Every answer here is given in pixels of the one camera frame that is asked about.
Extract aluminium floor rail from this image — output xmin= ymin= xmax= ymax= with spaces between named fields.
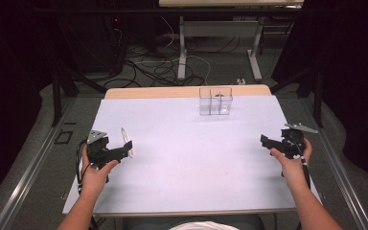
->
xmin=0 ymin=95 xmax=78 ymax=230
xmin=301 ymin=97 xmax=368 ymax=230

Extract clear white pen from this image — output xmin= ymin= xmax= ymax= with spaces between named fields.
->
xmin=120 ymin=126 xmax=134 ymax=159

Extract person's white shirt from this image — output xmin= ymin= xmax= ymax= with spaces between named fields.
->
xmin=169 ymin=220 xmax=242 ymax=230

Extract dark curtain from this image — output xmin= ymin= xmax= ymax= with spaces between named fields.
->
xmin=0 ymin=0 xmax=56 ymax=213
xmin=271 ymin=0 xmax=368 ymax=187

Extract white table cover sheet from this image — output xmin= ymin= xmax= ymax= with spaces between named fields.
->
xmin=61 ymin=94 xmax=323 ymax=216

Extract black metal stand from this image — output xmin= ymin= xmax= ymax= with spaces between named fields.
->
xmin=51 ymin=60 xmax=108 ymax=127
xmin=269 ymin=63 xmax=326 ymax=129

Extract white floor cable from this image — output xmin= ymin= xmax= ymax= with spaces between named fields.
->
xmin=159 ymin=15 xmax=213 ymax=86

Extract tangle of black floor cables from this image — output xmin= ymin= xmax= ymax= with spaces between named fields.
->
xmin=103 ymin=15 xmax=243 ymax=89

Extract person's left hand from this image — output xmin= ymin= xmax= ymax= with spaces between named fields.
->
xmin=80 ymin=145 xmax=120 ymax=197

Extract clear plastic divided container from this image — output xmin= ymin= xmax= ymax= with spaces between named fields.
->
xmin=198 ymin=86 xmax=234 ymax=117

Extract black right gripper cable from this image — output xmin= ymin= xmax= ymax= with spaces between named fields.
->
xmin=295 ymin=140 xmax=312 ymax=230

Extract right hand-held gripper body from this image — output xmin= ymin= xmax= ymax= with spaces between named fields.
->
xmin=281 ymin=123 xmax=319 ymax=160

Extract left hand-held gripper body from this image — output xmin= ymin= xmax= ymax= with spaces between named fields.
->
xmin=85 ymin=129 xmax=120 ymax=170

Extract black frame crossbar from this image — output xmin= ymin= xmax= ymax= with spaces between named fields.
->
xmin=33 ymin=7 xmax=302 ymax=15

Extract person's dark trousers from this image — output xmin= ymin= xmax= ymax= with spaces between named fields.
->
xmin=121 ymin=214 xmax=266 ymax=230

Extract black computer tower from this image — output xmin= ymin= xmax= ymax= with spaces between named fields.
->
xmin=73 ymin=13 xmax=126 ymax=75

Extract white-legged background desk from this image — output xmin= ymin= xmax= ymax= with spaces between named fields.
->
xmin=157 ymin=0 xmax=305 ymax=82

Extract person's right hand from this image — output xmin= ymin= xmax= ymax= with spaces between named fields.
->
xmin=270 ymin=137 xmax=314 ymax=193

